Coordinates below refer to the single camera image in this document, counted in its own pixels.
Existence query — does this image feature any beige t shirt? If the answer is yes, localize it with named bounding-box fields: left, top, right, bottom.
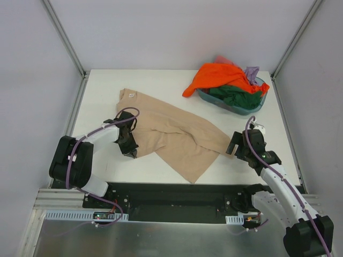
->
left=116, top=88, right=230, bottom=183

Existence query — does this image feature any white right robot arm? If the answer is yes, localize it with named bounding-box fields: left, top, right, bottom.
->
left=226, top=127, right=334, bottom=256

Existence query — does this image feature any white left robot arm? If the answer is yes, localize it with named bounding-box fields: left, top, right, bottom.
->
left=49, top=107, right=140, bottom=208

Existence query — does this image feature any green t shirt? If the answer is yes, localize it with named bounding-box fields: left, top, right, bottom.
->
left=208, top=85, right=263, bottom=110

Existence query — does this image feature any teal plastic laundry basket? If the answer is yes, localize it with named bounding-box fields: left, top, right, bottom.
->
left=196, top=78, right=270, bottom=116

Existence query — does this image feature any lilac t shirt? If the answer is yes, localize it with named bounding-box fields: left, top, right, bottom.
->
left=243, top=66, right=259, bottom=85

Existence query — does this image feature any orange t shirt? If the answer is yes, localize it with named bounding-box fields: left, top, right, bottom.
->
left=182, top=63, right=270, bottom=97

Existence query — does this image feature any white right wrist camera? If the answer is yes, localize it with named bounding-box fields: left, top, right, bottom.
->
left=249, top=120, right=266, bottom=135

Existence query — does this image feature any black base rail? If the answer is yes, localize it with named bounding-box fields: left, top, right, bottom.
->
left=82, top=183, right=258, bottom=224

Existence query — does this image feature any right white cable duct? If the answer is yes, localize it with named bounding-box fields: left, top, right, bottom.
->
left=225, top=215, right=261, bottom=225

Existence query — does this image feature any white cable duct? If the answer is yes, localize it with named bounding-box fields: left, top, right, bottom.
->
left=45, top=210, right=129, bottom=223
left=225, top=215, right=261, bottom=225

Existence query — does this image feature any right aluminium frame post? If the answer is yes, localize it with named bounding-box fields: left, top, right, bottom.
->
left=270, top=0, right=326, bottom=80

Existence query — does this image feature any aluminium frame post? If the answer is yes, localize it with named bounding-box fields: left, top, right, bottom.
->
left=270, top=0, right=326, bottom=80
left=40, top=0, right=91, bottom=78

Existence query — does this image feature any left white cable duct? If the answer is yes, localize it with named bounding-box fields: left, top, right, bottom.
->
left=45, top=210, right=129, bottom=223

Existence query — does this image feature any left aluminium frame post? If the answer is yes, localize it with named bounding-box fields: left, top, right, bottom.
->
left=40, top=0, right=91, bottom=78

